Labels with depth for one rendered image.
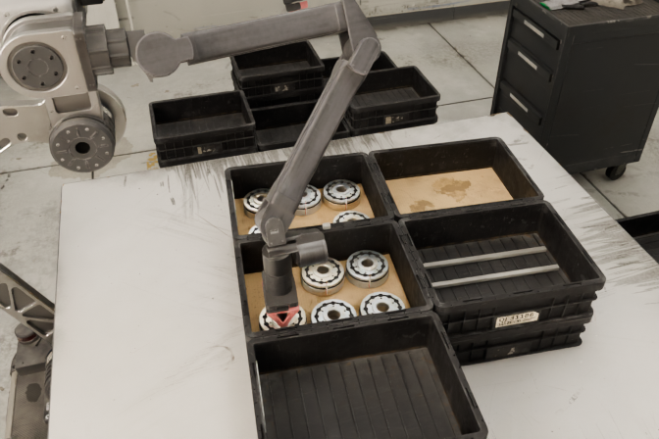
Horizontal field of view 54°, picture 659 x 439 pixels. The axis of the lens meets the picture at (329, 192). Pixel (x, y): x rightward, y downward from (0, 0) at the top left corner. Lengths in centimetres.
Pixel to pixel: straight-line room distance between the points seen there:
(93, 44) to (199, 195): 96
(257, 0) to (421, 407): 357
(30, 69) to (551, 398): 126
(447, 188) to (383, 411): 76
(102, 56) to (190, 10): 332
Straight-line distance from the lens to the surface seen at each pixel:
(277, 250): 127
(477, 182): 192
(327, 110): 125
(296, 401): 136
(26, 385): 231
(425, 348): 146
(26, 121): 168
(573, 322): 161
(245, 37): 122
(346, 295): 154
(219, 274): 180
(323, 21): 125
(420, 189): 186
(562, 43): 285
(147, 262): 187
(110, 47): 121
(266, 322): 143
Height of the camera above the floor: 196
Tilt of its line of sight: 38 degrees down
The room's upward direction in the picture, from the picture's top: straight up
